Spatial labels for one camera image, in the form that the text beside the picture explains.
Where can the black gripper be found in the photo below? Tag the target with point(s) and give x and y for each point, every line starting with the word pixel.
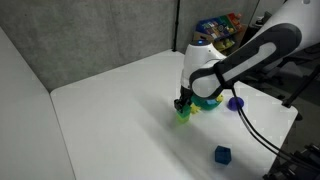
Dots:
pixel 185 93

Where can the dark green block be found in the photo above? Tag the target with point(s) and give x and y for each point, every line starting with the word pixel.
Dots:
pixel 184 110

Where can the yellow toy animal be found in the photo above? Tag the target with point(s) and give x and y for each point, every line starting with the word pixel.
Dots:
pixel 219 98

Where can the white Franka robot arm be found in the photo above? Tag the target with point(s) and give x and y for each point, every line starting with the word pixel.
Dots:
pixel 253 56

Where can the yellow star toy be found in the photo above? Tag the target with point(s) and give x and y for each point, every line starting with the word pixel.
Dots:
pixel 195 108

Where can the green bowl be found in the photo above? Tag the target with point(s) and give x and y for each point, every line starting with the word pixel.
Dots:
pixel 208 105

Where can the dark blue block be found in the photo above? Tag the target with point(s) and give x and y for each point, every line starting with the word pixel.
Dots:
pixel 222 155

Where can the colourful toy shelf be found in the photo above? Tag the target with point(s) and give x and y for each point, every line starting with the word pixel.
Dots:
pixel 220 28

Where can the purple bumpy ball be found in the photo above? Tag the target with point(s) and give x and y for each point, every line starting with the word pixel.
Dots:
pixel 235 104

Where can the light brown wooden board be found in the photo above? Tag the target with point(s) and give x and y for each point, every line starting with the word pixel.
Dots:
pixel 200 36

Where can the thin black stand pole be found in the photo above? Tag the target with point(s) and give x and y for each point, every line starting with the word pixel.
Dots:
pixel 175 25

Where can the black office chair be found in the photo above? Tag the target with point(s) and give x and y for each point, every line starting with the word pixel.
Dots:
pixel 263 21

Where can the thick black stand pole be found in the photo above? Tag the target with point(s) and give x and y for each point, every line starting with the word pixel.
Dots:
pixel 301 86

